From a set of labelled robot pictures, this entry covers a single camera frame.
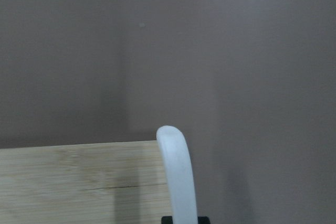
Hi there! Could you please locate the white ceramic spoon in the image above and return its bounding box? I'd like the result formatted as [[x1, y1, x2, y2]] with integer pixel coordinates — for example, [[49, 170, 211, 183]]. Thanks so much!
[[156, 125, 198, 223]]

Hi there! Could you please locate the bamboo cutting board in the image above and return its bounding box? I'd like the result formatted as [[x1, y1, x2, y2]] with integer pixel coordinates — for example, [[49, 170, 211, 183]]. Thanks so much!
[[1, 141, 172, 223]]

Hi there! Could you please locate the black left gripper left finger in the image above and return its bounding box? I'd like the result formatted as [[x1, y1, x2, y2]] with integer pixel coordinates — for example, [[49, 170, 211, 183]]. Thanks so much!
[[161, 216, 173, 224]]

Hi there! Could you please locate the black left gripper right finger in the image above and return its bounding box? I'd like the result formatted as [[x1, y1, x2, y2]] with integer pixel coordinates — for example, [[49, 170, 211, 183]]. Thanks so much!
[[197, 216, 210, 224]]

